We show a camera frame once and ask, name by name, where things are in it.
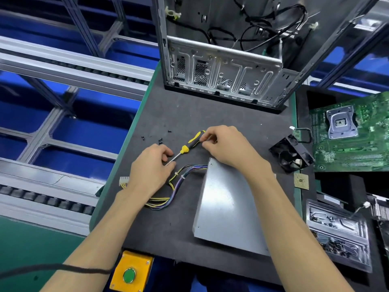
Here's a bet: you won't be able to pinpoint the aluminium conveyor frame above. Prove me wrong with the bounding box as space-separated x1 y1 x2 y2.
0 0 389 238

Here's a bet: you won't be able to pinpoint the black foam parts tray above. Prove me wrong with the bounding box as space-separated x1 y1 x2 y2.
292 85 389 292

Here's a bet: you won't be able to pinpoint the grey power supply cover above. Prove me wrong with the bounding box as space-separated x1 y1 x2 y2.
192 157 271 257

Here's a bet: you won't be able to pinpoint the clear plastic screw tray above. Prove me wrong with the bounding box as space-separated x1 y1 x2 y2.
304 199 373 274

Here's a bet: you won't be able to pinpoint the small black screws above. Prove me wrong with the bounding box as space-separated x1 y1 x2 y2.
141 132 178 146

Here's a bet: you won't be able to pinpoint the silver computer tower chassis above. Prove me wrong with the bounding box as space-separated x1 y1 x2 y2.
151 0 380 114

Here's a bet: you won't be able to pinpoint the yellow button box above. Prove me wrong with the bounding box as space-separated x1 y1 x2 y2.
109 250 154 292

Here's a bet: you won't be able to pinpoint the black cooling fan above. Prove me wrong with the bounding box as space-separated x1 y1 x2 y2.
269 127 316 174

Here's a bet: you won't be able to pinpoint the yellow handled screwdriver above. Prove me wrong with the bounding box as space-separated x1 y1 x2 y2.
164 131 204 165

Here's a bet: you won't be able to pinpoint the person's right forearm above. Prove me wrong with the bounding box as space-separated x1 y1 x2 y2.
249 167 356 292

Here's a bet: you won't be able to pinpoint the thin black cable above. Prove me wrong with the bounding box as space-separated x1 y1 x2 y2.
0 261 116 280

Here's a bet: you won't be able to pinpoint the person's left forearm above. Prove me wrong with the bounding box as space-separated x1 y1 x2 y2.
39 191 153 292

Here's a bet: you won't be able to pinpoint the person's right hand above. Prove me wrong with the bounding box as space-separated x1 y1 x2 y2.
199 125 276 180

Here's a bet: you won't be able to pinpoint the black foam work mat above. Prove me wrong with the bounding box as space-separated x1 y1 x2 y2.
90 64 305 286

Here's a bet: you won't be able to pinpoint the green motherboard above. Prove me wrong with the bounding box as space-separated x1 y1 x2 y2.
310 91 389 174

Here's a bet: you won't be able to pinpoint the small square processor chip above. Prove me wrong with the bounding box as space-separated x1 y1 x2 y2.
293 172 310 191

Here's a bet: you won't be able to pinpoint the person's left hand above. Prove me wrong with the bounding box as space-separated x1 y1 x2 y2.
124 143 177 201

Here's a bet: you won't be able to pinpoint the silver heatsink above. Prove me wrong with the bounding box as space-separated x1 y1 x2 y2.
368 194 389 223

